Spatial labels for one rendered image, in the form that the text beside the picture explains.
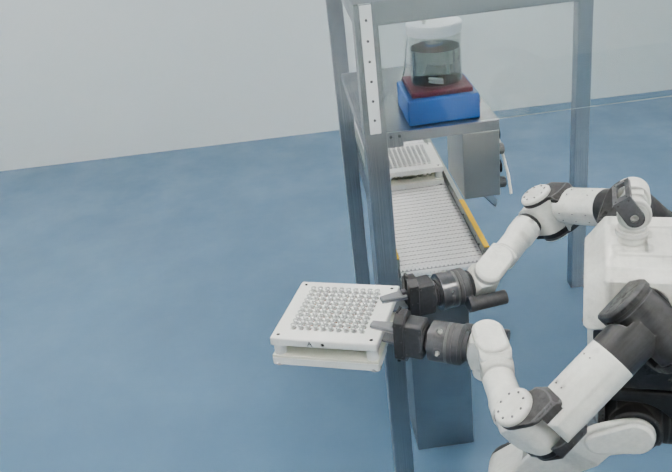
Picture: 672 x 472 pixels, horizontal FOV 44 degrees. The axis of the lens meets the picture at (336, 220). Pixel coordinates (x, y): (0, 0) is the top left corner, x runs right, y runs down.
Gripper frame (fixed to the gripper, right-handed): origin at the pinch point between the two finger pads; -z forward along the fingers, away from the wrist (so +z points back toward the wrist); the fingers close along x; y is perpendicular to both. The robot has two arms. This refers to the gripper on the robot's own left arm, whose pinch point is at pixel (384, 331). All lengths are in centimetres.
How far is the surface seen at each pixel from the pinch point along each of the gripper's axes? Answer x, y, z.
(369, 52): -47, 51, -20
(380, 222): 1, 51, -20
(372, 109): -32, 50, -20
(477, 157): -13, 70, 3
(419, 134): -21, 62, -12
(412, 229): 21, 86, -23
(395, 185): 19, 113, -39
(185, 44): 33, 323, -264
